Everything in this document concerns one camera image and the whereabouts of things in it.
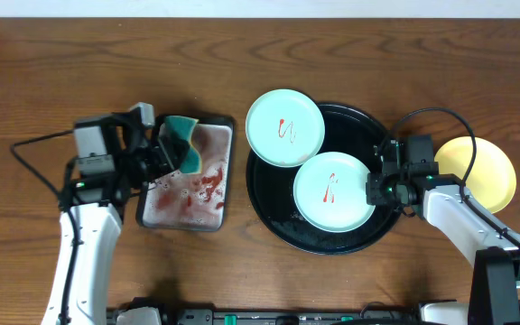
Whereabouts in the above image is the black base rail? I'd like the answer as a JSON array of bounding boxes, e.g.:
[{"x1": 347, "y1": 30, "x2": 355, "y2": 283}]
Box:
[{"x1": 106, "y1": 297, "x2": 469, "y2": 325}]

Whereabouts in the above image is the black cable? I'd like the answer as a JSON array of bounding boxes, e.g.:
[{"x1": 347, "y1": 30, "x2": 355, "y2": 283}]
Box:
[
  {"x1": 385, "y1": 107, "x2": 520, "y2": 281},
  {"x1": 9, "y1": 128, "x2": 80, "y2": 325}
]

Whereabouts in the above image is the left black cable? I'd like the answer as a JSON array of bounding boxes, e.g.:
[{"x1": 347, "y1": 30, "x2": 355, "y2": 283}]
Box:
[{"x1": 9, "y1": 128, "x2": 80, "y2": 325}]

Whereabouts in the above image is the mint green plate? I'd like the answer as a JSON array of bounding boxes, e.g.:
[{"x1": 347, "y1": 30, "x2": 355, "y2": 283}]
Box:
[
  {"x1": 292, "y1": 152, "x2": 375, "y2": 233},
  {"x1": 245, "y1": 89, "x2": 325, "y2": 168}
]

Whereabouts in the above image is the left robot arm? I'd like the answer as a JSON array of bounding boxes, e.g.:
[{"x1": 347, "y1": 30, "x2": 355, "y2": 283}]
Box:
[{"x1": 42, "y1": 107, "x2": 188, "y2": 324}]

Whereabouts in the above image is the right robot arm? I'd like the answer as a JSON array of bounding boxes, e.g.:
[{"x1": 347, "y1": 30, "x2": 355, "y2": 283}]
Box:
[{"x1": 366, "y1": 136, "x2": 520, "y2": 324}]

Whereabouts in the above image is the black rectangular soapy water tray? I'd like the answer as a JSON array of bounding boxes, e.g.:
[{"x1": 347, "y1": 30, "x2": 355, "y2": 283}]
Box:
[{"x1": 136, "y1": 116, "x2": 235, "y2": 231}]

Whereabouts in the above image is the green scrub sponge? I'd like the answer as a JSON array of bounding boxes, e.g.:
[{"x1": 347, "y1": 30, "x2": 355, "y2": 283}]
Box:
[{"x1": 164, "y1": 116, "x2": 202, "y2": 174}]

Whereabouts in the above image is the round black serving tray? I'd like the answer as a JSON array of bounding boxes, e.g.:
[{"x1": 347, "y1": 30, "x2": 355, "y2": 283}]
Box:
[{"x1": 246, "y1": 102, "x2": 399, "y2": 255}]

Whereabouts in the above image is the right black cable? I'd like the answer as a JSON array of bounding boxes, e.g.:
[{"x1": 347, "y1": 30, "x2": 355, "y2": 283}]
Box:
[{"x1": 385, "y1": 107, "x2": 520, "y2": 281}]

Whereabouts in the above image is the yellow plate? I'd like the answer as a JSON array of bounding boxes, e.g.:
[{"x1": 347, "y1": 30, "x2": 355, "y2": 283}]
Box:
[{"x1": 434, "y1": 136, "x2": 516, "y2": 213}]

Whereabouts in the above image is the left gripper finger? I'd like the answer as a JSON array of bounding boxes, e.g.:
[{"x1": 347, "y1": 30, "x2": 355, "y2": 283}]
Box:
[
  {"x1": 156, "y1": 135, "x2": 183, "y2": 178},
  {"x1": 154, "y1": 116, "x2": 188, "y2": 149}
]

